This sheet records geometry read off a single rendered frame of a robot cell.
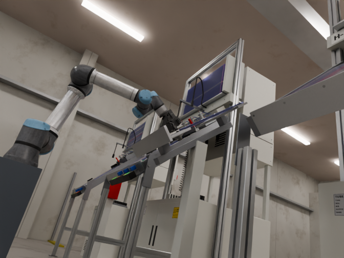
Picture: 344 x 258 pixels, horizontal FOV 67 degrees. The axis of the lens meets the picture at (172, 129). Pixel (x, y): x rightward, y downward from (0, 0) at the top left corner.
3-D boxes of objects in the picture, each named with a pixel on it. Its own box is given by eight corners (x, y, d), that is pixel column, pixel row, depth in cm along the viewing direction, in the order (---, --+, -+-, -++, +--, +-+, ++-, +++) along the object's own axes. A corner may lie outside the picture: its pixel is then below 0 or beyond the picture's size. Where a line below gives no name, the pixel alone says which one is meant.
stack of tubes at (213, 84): (220, 92, 184) (224, 63, 195) (183, 115, 227) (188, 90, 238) (234, 100, 189) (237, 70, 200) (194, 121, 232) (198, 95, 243)
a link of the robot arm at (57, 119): (18, 142, 129) (77, 64, 152) (26, 151, 143) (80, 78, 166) (40, 153, 130) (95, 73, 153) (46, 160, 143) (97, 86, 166)
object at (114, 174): (146, 172, 138) (140, 160, 138) (110, 184, 193) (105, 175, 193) (148, 171, 139) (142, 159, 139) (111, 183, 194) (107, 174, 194)
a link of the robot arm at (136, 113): (131, 103, 151) (146, 94, 155) (130, 111, 161) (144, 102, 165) (140, 113, 150) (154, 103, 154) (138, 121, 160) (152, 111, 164)
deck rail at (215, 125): (147, 172, 137) (142, 161, 137) (146, 172, 138) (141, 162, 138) (231, 123, 176) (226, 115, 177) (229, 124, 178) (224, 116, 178)
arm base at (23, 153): (2, 157, 111) (12, 136, 115) (0, 162, 123) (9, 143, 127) (39, 168, 118) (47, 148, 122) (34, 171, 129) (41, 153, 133)
